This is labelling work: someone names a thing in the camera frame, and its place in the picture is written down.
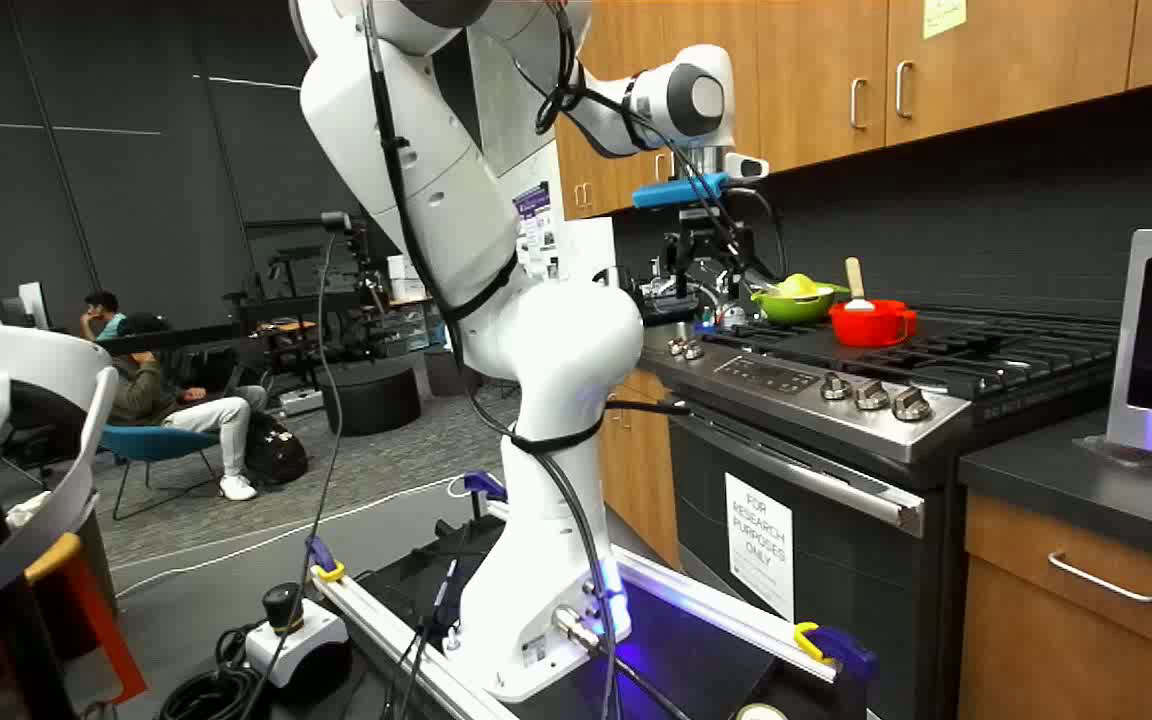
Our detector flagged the wooden drawer silver bar handle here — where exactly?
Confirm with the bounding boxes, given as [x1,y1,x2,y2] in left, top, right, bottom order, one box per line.
[963,488,1152,671]

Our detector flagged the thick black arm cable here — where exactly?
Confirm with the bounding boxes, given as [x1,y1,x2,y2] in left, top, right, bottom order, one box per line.
[356,0,648,720]

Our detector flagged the stainless steel gas stove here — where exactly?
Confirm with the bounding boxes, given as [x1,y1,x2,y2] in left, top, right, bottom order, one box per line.
[640,312,1120,720]

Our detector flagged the blue chair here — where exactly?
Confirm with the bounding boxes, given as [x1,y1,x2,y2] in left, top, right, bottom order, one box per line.
[98,422,227,526]

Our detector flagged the person in teal shirt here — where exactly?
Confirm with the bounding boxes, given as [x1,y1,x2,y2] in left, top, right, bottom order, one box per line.
[75,285,138,349]

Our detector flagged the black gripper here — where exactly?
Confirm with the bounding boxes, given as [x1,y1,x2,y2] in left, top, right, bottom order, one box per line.
[663,206,759,325]

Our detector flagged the white device with black knob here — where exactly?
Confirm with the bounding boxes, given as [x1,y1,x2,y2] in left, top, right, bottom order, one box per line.
[237,581,356,699]

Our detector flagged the white cardboard box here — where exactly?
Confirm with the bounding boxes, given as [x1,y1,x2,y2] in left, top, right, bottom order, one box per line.
[381,248,433,308]

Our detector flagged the wooden spoon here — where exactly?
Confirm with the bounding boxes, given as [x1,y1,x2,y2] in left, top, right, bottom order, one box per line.
[840,252,873,304]

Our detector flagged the coiled black cable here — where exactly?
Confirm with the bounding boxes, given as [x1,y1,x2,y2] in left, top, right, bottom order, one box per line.
[154,626,260,720]

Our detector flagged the computer monitor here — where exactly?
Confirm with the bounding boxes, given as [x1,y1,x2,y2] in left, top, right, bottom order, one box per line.
[14,276,57,332]

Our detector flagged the yellow toy food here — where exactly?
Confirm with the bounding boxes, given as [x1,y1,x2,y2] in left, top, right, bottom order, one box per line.
[771,270,836,304]

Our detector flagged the black robot cart aluminium rails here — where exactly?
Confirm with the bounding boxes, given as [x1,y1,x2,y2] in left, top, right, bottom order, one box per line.
[308,511,880,720]

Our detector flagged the blue yellow bar clamp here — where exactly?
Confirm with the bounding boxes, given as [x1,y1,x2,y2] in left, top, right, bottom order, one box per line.
[786,614,880,687]
[460,466,515,522]
[304,531,356,593]

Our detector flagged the yellow sticky note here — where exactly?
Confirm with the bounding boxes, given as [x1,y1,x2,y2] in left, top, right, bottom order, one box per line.
[920,0,972,43]

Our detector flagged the white curved plastic frame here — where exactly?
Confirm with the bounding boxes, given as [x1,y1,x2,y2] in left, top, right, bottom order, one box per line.
[0,315,120,634]

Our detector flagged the black bag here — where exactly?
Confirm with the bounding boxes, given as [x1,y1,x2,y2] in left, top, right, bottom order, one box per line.
[243,407,315,497]

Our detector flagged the black round ottoman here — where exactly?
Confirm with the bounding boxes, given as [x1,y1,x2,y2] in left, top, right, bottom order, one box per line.
[329,353,430,442]

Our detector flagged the black desk with equipment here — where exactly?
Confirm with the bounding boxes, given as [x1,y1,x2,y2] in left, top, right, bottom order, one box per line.
[220,237,400,405]

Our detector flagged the ceiling light strip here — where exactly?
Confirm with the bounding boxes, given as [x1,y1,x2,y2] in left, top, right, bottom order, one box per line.
[194,69,304,96]

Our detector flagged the red pot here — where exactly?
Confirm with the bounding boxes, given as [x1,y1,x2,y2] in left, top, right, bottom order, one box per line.
[824,297,926,355]

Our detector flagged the green bowl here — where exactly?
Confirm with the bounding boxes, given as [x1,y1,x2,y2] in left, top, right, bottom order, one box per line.
[751,276,850,328]

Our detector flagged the orange stool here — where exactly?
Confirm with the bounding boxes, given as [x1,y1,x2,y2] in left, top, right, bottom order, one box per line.
[19,530,154,709]

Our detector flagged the thin black stand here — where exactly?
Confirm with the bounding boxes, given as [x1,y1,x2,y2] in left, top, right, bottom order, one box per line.
[296,208,356,553]

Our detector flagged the seated person white trousers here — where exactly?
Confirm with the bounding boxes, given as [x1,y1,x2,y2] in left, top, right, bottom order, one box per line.
[103,315,266,509]

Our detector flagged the white paper sign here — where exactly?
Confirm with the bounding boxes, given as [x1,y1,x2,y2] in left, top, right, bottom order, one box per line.
[721,470,799,629]

